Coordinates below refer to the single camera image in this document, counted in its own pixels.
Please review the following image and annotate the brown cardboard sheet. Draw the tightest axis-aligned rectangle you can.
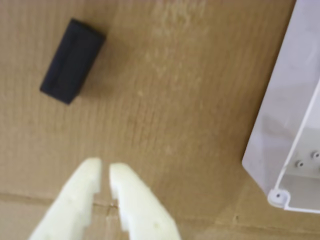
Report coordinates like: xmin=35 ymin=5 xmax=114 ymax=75
xmin=0 ymin=0 xmax=320 ymax=240

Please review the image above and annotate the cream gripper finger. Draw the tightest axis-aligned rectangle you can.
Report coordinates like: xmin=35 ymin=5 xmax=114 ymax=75
xmin=28 ymin=157 xmax=103 ymax=240
xmin=109 ymin=162 xmax=182 ymax=240

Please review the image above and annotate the white plastic box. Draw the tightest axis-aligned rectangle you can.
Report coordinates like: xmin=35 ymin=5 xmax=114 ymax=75
xmin=241 ymin=0 xmax=320 ymax=216

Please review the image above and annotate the black rectangular block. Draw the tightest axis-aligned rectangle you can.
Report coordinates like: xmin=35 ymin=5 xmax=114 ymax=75
xmin=39 ymin=17 xmax=107 ymax=106

